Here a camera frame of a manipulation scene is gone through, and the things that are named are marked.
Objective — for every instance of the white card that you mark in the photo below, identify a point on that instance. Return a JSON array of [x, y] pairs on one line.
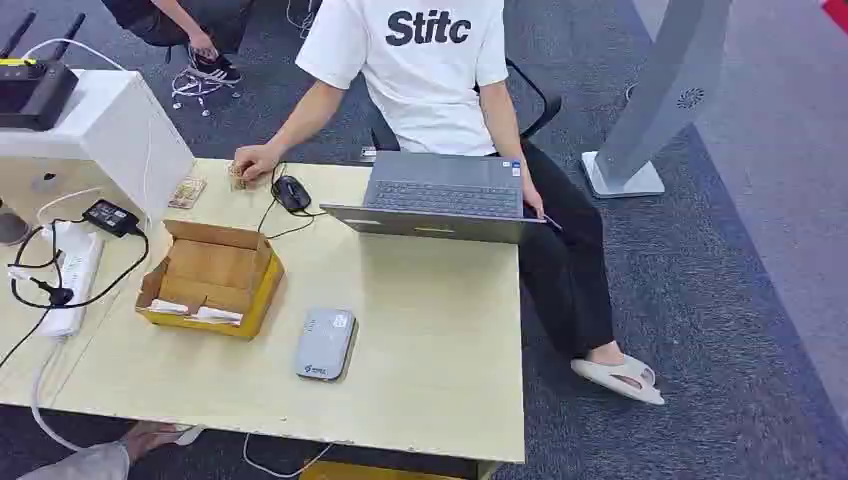
[[167, 307], [217, 316]]

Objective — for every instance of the grey floor stand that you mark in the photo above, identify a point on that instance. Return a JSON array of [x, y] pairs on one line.
[[662, 86]]

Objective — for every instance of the crouching person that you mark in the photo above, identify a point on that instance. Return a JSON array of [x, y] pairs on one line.
[[179, 20]]

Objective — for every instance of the grey card reader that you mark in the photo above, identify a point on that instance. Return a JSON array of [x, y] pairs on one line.
[[325, 344]]

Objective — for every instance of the person in white shirt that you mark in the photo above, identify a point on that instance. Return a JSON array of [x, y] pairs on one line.
[[424, 99]]

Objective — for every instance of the open cardboard box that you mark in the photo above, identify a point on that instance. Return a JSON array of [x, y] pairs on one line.
[[212, 268]]

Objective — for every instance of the yellow box under desk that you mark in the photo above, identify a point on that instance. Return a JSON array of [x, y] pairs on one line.
[[371, 472]]

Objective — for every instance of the black power adapter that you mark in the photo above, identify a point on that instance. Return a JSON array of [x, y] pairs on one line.
[[111, 218]]

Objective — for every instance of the grey round base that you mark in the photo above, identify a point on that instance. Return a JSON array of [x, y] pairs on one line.
[[12, 225]]

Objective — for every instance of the white power strip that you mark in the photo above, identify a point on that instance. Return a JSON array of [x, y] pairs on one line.
[[74, 278]]

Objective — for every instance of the black computer mouse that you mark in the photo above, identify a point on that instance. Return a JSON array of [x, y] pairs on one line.
[[291, 193]]

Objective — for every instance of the person's right hand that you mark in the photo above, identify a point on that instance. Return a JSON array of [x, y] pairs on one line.
[[255, 161]]

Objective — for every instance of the grey laptop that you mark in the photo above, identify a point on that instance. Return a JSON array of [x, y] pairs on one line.
[[444, 195]]

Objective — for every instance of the white cabinet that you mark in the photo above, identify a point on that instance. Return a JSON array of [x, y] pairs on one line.
[[119, 132]]

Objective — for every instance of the white slipper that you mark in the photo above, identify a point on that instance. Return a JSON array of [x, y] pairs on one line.
[[619, 379]]

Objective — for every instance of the red object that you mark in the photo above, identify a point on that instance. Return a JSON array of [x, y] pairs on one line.
[[837, 12]]

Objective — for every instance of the black router with antennas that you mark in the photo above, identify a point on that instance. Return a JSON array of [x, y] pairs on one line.
[[36, 93]]

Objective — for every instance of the black plug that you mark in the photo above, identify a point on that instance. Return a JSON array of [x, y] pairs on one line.
[[58, 295]]

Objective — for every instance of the black office chair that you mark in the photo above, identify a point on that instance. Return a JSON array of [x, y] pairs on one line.
[[540, 109]]

